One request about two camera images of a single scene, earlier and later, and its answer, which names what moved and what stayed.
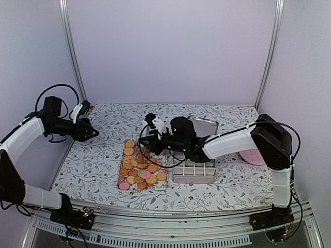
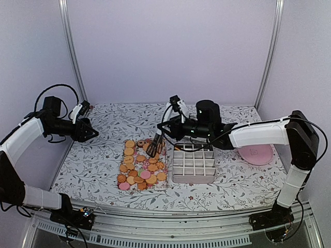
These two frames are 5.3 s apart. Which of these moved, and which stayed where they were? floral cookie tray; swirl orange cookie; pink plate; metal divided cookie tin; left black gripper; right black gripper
Moved: right black gripper; swirl orange cookie
Stayed: pink plate; metal divided cookie tin; floral cookie tray; left black gripper
